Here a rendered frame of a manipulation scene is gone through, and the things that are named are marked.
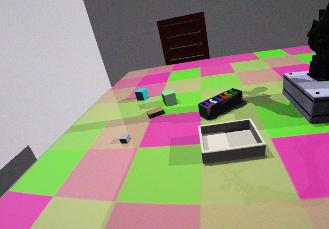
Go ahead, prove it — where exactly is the teal cube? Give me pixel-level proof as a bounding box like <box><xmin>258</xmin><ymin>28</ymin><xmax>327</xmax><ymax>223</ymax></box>
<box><xmin>135</xmin><ymin>88</ymin><xmax>149</xmax><ymax>100</ymax></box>

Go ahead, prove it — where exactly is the green cube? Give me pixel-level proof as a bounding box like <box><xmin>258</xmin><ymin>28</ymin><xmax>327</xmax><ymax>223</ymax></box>
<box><xmin>161</xmin><ymin>89</ymin><xmax>177</xmax><ymax>106</ymax></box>

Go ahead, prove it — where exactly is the tan flat block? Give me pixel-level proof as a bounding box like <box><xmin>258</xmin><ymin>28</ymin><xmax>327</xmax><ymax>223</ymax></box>
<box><xmin>146</xmin><ymin>106</ymin><xmax>165</xmax><ymax>118</ymax></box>

